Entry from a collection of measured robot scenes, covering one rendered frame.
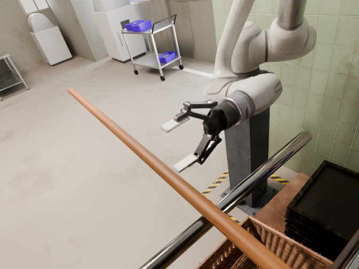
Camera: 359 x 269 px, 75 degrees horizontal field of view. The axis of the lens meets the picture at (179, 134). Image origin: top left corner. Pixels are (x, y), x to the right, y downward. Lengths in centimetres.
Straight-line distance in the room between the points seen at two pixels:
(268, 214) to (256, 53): 76
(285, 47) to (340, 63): 45
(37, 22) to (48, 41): 46
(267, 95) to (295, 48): 54
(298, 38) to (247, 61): 24
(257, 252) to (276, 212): 81
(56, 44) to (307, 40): 659
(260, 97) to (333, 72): 94
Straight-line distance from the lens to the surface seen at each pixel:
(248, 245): 41
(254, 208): 191
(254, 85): 72
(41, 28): 722
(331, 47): 158
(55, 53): 727
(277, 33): 120
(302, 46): 125
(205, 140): 66
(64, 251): 217
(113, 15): 539
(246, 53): 123
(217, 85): 82
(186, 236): 47
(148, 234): 193
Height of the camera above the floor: 157
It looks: 36 degrees down
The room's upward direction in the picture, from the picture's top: 14 degrees counter-clockwise
